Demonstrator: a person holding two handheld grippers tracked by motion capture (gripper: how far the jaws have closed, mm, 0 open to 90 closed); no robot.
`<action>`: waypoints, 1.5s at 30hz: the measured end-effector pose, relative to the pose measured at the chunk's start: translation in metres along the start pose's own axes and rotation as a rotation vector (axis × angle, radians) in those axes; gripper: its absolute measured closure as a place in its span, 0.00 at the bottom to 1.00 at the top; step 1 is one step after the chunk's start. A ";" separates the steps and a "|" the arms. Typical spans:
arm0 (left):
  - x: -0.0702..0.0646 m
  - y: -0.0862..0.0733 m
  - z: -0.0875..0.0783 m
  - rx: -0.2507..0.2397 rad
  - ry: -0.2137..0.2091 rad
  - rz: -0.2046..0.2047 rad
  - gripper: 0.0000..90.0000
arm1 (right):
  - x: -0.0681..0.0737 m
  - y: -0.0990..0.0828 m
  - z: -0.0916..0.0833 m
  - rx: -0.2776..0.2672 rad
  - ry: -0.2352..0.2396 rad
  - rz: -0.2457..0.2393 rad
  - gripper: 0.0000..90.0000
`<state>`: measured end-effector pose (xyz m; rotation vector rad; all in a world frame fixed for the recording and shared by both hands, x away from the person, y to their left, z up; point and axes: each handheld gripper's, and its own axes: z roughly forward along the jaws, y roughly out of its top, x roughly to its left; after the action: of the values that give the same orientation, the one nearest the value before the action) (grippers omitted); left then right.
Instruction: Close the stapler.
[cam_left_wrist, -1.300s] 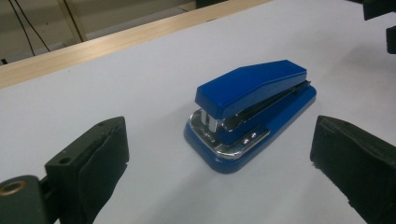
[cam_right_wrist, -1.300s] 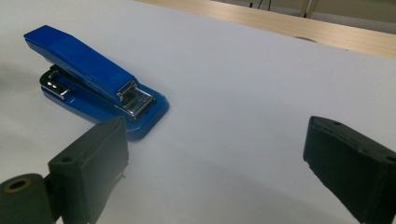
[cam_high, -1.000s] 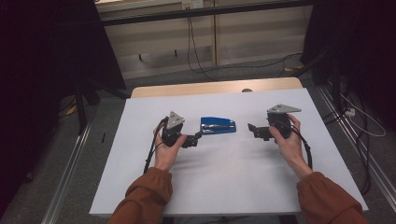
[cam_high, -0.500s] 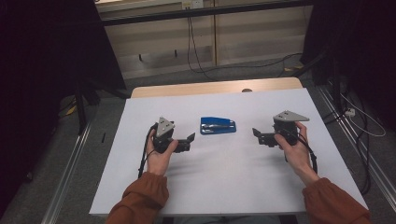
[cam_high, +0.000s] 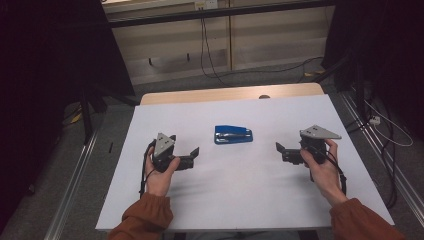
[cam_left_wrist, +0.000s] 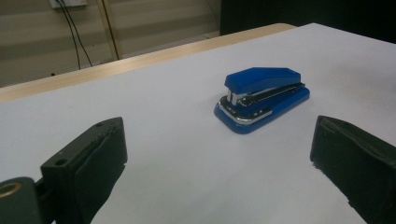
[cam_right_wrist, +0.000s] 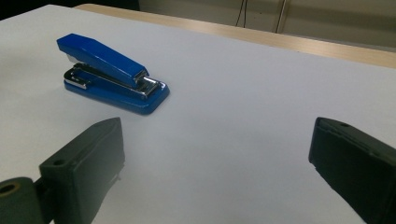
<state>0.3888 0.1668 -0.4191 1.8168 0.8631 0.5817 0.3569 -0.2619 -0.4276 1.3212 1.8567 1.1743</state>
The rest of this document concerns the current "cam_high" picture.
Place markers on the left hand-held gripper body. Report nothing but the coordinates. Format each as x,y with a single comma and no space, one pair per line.
163,146

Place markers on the white wall socket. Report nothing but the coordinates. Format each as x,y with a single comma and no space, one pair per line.
206,4

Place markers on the black curtain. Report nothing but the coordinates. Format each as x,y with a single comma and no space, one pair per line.
383,40
40,66

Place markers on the yellow floor tape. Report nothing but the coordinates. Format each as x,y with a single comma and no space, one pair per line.
315,73
76,118

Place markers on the person's right hand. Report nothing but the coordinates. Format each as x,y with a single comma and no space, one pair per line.
325,178

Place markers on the black metal stand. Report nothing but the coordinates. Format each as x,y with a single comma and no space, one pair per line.
358,90
87,113

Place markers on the blue stapler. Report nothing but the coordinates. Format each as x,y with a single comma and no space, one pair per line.
233,131

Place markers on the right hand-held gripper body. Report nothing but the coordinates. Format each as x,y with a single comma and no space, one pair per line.
315,143

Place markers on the white plug adapter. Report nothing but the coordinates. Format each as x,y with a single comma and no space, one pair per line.
375,120

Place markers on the round brown table cap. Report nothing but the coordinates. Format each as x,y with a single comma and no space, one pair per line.
264,97

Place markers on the small black stick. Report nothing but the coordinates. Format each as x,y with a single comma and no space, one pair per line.
110,147

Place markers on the person's left hand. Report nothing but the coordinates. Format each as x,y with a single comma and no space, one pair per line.
158,183

